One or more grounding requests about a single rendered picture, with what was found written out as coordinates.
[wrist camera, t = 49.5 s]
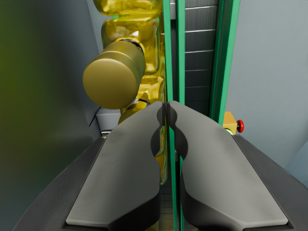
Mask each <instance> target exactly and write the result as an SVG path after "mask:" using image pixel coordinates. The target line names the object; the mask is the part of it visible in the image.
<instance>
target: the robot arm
mask: <svg viewBox="0 0 308 231"><path fill-rule="evenodd" d="M165 114H166V121H167V126H170V128H171V129H172V130H173V131H174V132H175V150H176V151H177V152H178V153H179V155H180V156H181V157H182V159H183V163H182V165H181V182H180V197H181V206H182V212H183V216H184V218H185V220H186V221H187V222H188V223H189V224H191V225H192V226H194V227H196V228H198V229H199V230H201V231H308V188H307V187H306V186H304V185H303V184H302V183H301V182H300V181H299V180H298V179H296V178H295V177H294V176H292V175H291V174H290V173H289V172H287V171H286V170H285V169H283V168H282V167H281V166H279V165H278V164H277V163H276V162H274V161H273V160H272V159H271V158H269V157H268V156H267V155H265V154H264V153H263V152H261V151H260V150H259V149H258V148H256V147H255V146H254V145H252V144H251V143H250V142H249V141H248V140H246V139H245V138H244V137H242V136H241V135H240V134H236V135H232V134H231V133H229V132H228V131H227V130H226V129H225V128H224V127H222V126H221V125H220V124H218V123H217V122H215V121H214V120H212V119H210V118H209V117H207V116H205V115H203V114H201V113H199V112H197V111H195V110H193V109H191V108H189V107H187V106H185V105H183V104H181V103H179V102H177V101H169V102H161V101H156V102H154V103H152V104H151V105H149V106H147V107H145V108H144V109H142V110H140V111H139V112H137V113H135V114H134V115H132V116H130V117H128V118H127V119H125V120H124V121H123V122H122V123H120V124H119V125H118V126H116V127H115V128H114V129H113V130H112V131H111V132H110V133H109V134H108V135H107V136H106V137H98V138H97V139H96V140H95V141H94V142H93V143H92V144H91V145H90V146H89V147H87V148H86V149H85V150H84V151H83V152H82V153H81V154H80V155H79V156H78V157H77V158H76V159H75V160H74V161H73V162H71V163H70V164H69V165H68V166H67V167H66V168H65V169H64V170H63V171H62V172H61V173H60V174H59V175H58V176H57V177H56V178H55V179H54V180H53V181H52V182H51V183H50V184H49V185H48V186H47V187H46V188H45V189H44V190H43V191H42V192H41V193H40V194H39V195H38V196H37V197H36V199H35V200H34V201H33V202H32V204H31V205H30V206H29V207H28V209H27V210H26V211H25V213H24V214H23V215H22V217H21V218H20V219H19V221H18V222H17V224H16V225H15V227H14V228H13V230H12V231H145V230H146V229H148V228H149V227H151V226H152V225H154V224H155V223H156V222H157V221H158V220H159V218H160V200H161V187H160V165H159V163H158V162H157V160H156V159H155V156H156V154H157V153H158V152H159V150H160V129H161V128H162V126H165Z"/></svg>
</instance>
